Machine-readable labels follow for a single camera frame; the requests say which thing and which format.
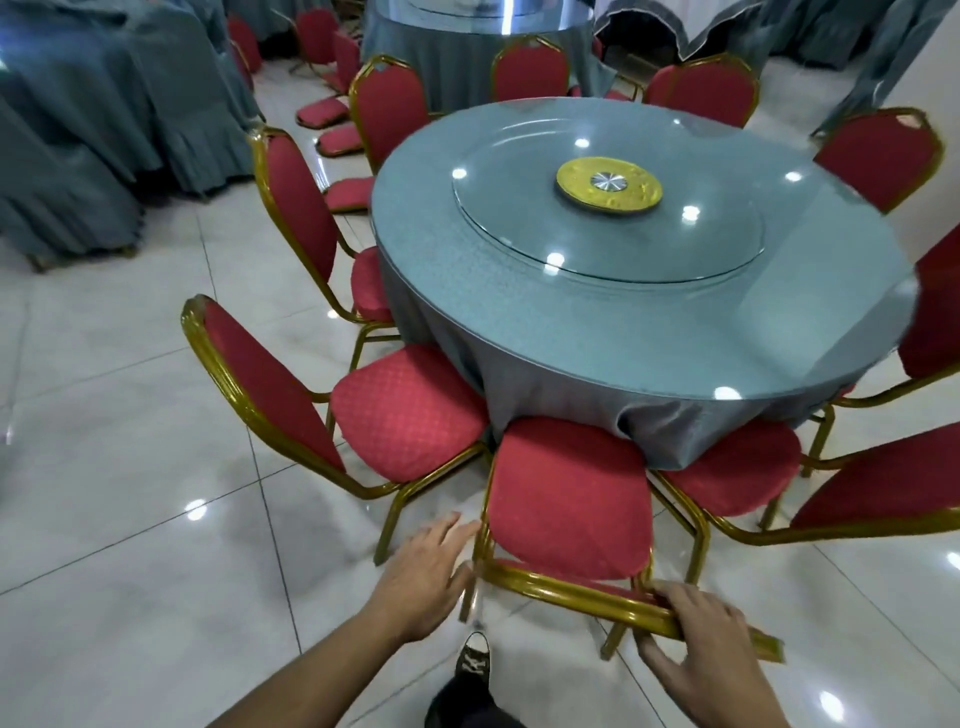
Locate person's right hand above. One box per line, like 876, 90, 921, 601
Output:
635, 578, 778, 712

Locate person's left hand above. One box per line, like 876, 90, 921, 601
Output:
367, 512, 481, 646

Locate red chair gold frame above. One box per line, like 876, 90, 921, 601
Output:
799, 223, 960, 479
322, 176, 376, 216
811, 107, 946, 215
648, 418, 960, 586
348, 53, 444, 175
273, 7, 340, 76
314, 123, 366, 160
224, 13, 265, 93
181, 294, 493, 565
458, 416, 787, 665
294, 29, 364, 131
491, 35, 571, 103
249, 125, 403, 373
599, 56, 646, 104
643, 53, 761, 129

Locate person's left forearm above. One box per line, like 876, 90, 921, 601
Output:
206, 603, 410, 728

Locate black white canvas sneaker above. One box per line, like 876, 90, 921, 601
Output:
455, 632, 493, 688

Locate black trousers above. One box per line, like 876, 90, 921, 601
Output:
423, 674, 526, 728

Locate yellow turntable base disc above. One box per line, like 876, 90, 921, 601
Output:
554, 155, 665, 217

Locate grey fabric covered chair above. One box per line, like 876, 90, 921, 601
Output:
112, 0, 264, 198
0, 0, 163, 181
0, 93, 145, 273

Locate white clothed table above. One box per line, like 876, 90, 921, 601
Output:
592, 0, 766, 63

